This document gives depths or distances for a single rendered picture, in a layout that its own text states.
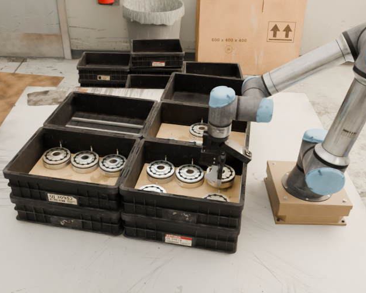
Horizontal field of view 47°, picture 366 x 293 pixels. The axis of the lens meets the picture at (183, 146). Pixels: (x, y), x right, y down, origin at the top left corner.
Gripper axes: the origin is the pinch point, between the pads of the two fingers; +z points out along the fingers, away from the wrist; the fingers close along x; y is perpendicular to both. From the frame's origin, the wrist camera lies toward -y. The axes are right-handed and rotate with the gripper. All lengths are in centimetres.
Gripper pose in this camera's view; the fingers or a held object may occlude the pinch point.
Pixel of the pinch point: (220, 179)
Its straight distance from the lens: 147.1
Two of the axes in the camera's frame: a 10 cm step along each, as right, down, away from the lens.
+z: -0.2, 8.0, 6.0
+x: -1.7, 5.9, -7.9
